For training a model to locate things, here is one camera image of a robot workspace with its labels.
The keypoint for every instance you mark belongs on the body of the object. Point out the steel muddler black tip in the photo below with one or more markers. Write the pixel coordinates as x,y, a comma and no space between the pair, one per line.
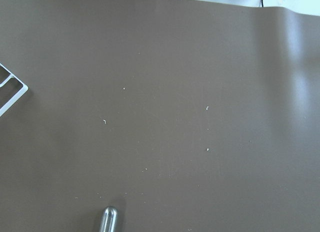
109,219

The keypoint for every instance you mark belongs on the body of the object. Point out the white cup rack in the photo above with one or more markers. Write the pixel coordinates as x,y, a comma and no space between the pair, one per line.
11,89

